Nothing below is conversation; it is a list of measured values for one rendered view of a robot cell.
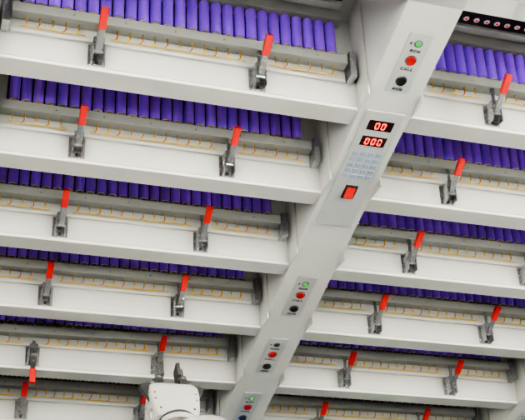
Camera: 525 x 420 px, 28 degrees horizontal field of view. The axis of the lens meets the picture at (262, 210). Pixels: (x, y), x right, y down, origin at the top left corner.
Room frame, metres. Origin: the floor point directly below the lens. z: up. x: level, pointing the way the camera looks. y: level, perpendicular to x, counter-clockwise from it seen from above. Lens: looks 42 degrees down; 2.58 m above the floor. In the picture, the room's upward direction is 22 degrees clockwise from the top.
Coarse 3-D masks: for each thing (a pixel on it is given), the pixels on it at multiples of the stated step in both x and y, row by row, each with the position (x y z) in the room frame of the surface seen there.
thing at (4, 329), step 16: (32, 336) 1.35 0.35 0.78; (48, 336) 1.36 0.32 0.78; (64, 336) 1.37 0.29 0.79; (80, 336) 1.39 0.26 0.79; (96, 336) 1.40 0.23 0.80; (112, 336) 1.42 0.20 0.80; (128, 336) 1.43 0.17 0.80; (144, 336) 1.45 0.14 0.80; (160, 336) 1.46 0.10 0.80; (176, 336) 1.48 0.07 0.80; (192, 336) 1.50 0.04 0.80; (192, 352) 1.47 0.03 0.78
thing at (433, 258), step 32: (384, 224) 1.62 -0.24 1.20; (416, 224) 1.66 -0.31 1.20; (448, 224) 1.69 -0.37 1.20; (352, 256) 1.54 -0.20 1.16; (384, 256) 1.57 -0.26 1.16; (416, 256) 1.57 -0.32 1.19; (448, 256) 1.63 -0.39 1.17; (480, 256) 1.67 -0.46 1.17; (512, 256) 1.71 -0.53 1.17; (448, 288) 1.60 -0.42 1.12; (480, 288) 1.62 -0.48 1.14; (512, 288) 1.64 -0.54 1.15
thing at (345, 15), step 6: (282, 0) 1.60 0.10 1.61; (342, 0) 1.63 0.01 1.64; (348, 0) 1.64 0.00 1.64; (354, 0) 1.64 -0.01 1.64; (312, 6) 1.62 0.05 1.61; (342, 6) 1.64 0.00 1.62; (348, 6) 1.64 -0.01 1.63; (342, 12) 1.64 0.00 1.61; (348, 12) 1.64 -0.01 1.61; (342, 18) 1.64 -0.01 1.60; (486, 36) 1.74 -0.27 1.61; (522, 42) 1.77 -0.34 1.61
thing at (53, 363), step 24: (0, 336) 1.33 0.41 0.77; (240, 336) 1.53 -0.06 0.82; (0, 360) 1.28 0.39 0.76; (24, 360) 1.30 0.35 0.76; (48, 360) 1.32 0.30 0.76; (72, 360) 1.35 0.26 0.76; (96, 360) 1.37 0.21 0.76; (120, 360) 1.39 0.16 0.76; (144, 360) 1.41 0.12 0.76; (168, 360) 1.44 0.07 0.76; (192, 360) 1.46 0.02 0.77; (240, 360) 1.48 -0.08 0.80; (216, 384) 1.44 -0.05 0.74
